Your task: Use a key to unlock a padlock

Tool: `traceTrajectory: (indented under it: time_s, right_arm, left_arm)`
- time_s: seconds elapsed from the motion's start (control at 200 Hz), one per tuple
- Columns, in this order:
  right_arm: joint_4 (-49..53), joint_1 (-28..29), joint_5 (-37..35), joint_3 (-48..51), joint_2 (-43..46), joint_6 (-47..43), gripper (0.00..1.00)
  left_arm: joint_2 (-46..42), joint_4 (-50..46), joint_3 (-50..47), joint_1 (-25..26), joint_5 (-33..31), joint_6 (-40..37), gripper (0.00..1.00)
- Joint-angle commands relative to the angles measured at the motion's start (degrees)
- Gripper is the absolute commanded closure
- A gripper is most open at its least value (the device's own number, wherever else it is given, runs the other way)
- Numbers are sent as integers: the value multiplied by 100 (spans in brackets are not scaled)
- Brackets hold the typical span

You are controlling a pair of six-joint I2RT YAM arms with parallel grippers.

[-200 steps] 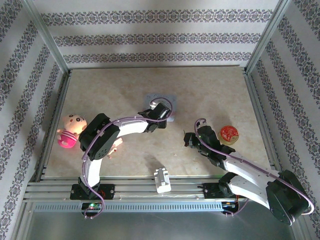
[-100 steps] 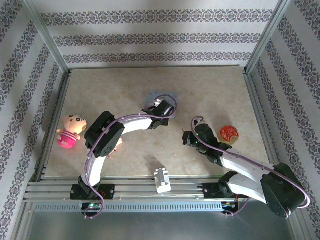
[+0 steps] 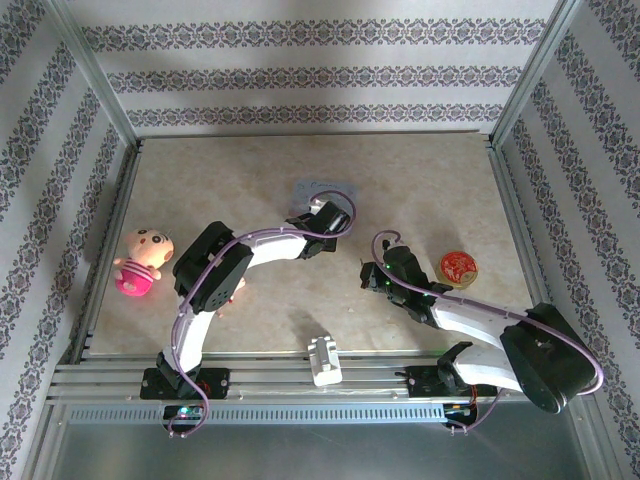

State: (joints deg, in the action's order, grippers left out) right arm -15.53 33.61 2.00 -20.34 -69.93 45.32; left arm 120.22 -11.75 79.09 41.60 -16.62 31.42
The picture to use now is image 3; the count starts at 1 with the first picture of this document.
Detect red and gold round tin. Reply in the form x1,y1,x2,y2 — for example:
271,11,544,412
433,249,480,292

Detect white mounting block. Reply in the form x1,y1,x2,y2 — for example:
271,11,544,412
305,335,344,387

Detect pink wooden toy piece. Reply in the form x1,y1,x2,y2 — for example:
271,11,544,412
218,277,247,320

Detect right controller board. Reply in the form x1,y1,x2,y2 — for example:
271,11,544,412
443,403,477,422

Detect controller board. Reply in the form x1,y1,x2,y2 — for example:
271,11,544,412
162,404,206,422
443,403,477,422

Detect aluminium front rails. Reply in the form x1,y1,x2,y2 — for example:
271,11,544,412
47,351,587,404

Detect grey metal shelf panel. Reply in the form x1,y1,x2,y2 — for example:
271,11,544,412
19,402,624,480

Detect pink plush doll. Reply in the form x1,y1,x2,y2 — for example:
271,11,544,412
112,227,176,300

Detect left controller board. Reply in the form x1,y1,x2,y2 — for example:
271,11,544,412
162,404,206,422

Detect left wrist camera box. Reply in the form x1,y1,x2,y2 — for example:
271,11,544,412
320,199,351,234

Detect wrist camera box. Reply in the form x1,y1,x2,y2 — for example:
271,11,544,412
320,199,351,234
382,243,420,282

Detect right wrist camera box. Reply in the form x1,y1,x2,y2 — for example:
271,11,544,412
382,243,420,282

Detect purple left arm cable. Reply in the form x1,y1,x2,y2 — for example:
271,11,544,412
167,192,359,441

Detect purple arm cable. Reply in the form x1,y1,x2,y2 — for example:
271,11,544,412
167,192,359,441
372,229,606,436

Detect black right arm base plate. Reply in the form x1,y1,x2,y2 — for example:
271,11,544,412
405,364,496,400

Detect aluminium side rail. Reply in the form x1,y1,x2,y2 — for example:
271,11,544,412
68,139,144,362
485,138,566,359

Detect grey slotted cable duct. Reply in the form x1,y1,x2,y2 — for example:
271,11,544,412
67,403,449,424

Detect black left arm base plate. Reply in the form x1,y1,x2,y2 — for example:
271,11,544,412
139,367,231,401

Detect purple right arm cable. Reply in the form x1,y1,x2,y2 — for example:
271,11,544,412
372,229,606,436

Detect aluminium frame corner post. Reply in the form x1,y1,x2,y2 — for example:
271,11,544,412
489,0,584,147
47,0,140,147

